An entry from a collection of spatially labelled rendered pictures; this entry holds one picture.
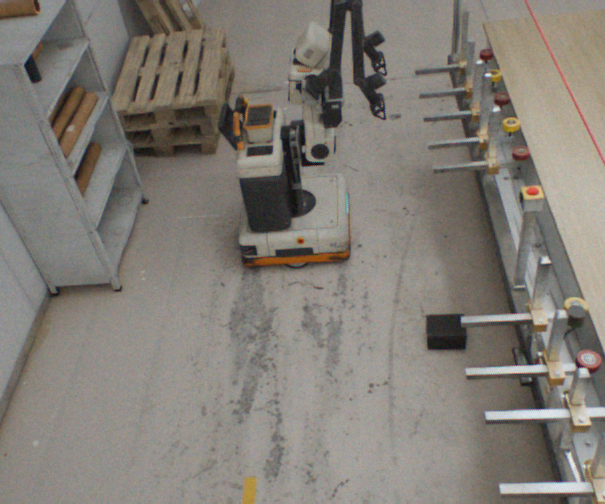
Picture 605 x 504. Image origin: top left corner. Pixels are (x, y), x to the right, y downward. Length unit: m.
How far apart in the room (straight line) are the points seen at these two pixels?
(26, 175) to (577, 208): 2.74
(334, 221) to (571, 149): 1.37
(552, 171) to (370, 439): 1.52
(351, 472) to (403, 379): 0.58
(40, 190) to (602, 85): 3.05
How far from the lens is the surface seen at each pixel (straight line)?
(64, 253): 4.22
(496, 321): 2.72
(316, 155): 3.84
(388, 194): 4.64
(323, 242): 3.99
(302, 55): 3.54
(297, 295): 4.00
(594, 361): 2.59
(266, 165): 3.70
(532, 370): 2.58
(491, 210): 3.42
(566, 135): 3.61
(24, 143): 3.77
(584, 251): 2.97
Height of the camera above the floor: 2.90
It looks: 43 degrees down
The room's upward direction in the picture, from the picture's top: 10 degrees counter-clockwise
